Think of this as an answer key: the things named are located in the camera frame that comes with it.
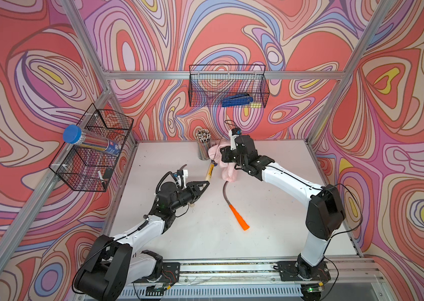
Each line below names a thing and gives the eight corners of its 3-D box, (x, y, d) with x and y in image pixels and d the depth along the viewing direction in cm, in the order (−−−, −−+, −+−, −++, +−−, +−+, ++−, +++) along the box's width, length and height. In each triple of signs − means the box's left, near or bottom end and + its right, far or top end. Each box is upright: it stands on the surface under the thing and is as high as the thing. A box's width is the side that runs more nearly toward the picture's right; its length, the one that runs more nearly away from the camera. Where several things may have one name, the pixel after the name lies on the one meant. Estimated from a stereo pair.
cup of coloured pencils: (197, 160, 112) (195, 138, 98) (198, 151, 117) (196, 128, 103) (210, 160, 112) (210, 138, 98) (210, 151, 117) (210, 128, 103)
